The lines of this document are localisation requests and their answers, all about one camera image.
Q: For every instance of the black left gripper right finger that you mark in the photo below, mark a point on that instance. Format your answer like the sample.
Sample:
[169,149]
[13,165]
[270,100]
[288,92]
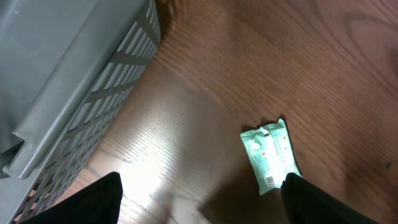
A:
[305,203]

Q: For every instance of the grey plastic basket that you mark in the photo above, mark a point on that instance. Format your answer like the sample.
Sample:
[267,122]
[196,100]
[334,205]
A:
[67,67]

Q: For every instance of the light teal wipes packet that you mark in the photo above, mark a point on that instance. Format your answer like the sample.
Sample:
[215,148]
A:
[271,155]

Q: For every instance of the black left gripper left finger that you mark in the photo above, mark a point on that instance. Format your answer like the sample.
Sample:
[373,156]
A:
[98,203]

